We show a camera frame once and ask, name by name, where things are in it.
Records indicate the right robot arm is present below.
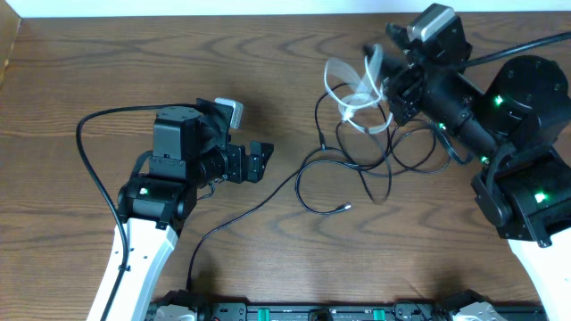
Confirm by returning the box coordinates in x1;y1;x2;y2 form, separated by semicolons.
381;55;570;320

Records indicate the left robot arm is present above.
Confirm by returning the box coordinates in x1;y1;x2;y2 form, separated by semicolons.
88;99;274;320

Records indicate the white USB cable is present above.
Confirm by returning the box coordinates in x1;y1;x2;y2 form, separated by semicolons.
323;43;394;135

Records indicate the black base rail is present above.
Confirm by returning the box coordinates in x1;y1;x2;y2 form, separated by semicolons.
149;289;548;321

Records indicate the black braided USB cable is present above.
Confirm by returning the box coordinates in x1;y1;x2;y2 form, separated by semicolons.
186;104;393;291

